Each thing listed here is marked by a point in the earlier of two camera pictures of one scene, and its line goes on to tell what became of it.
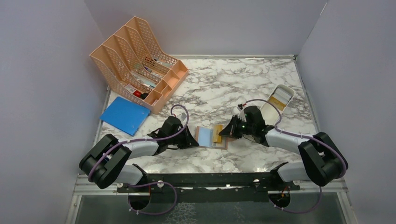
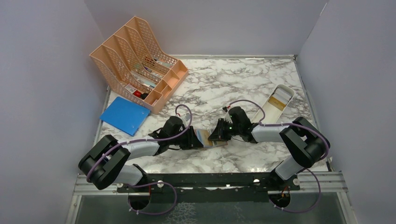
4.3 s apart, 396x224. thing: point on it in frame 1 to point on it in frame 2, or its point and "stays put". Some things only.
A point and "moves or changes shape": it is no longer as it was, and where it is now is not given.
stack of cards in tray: (280, 98) stays put
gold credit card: (216, 137) moves or changes shape
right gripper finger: (229, 130) to (218, 134)
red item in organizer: (137, 93) stays put
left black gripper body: (177, 140) stays put
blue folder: (125, 114) stays put
